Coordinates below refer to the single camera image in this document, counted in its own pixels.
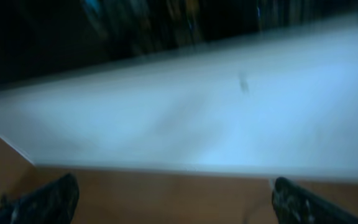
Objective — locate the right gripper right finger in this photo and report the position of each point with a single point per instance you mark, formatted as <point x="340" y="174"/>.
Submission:
<point x="294" y="204"/>

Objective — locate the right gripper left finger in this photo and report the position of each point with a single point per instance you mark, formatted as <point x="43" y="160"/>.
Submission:
<point x="53" y="203"/>

